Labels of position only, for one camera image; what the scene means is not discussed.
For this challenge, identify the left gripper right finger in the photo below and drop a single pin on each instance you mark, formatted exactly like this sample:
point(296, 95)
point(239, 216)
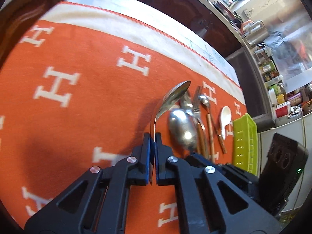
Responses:
point(198, 161)

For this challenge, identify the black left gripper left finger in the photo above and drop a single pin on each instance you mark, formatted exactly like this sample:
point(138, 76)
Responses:
point(97, 201)

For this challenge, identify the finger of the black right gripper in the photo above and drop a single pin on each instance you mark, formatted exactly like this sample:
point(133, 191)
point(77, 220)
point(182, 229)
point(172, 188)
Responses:
point(207, 201)

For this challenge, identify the steel tablespoon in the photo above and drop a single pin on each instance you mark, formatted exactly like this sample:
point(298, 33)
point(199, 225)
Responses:
point(182, 129)

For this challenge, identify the white ceramic spoon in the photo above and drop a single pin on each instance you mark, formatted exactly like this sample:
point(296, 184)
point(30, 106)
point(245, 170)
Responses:
point(224, 120)

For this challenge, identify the small steel spoon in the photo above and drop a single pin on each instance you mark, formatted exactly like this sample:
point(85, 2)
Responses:
point(186, 104)

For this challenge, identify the small wooden-handled spoon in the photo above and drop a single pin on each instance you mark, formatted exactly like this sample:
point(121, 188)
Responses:
point(212, 128)

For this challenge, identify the steel fork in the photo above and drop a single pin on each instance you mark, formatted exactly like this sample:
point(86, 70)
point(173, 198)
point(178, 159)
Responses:
point(199, 124)

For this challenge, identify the large long-handled steel spoon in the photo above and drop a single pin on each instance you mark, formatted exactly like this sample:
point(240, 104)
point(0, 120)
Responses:
point(163, 105)

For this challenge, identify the green plastic utensil tray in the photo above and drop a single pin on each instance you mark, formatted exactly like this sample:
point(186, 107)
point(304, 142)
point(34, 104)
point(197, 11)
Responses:
point(245, 144)

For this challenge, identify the grey refrigerator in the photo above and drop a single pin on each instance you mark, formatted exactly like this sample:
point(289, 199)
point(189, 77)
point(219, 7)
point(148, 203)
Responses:
point(300, 131)

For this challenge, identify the red and white canister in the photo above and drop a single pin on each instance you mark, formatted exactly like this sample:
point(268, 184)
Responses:
point(282, 109)

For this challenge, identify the orange H-pattern blanket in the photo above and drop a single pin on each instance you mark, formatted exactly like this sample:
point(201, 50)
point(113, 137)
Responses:
point(80, 87)

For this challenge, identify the steel electric kettle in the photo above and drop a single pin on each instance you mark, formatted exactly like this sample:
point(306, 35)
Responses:
point(255, 34)

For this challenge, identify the black camera mount box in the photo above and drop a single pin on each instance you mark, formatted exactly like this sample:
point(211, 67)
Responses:
point(285, 164)

